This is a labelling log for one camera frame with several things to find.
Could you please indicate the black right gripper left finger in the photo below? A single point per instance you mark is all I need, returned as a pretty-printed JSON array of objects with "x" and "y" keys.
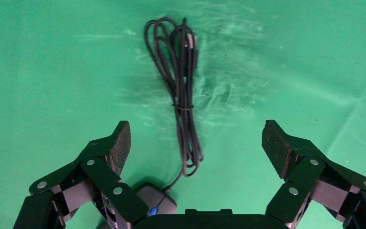
[{"x": 97, "y": 170}]

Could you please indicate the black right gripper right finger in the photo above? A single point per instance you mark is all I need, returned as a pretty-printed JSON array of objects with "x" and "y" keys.
[{"x": 315, "y": 177}]

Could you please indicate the green table cloth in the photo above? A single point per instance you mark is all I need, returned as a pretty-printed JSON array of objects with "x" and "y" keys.
[{"x": 44, "y": 63}]

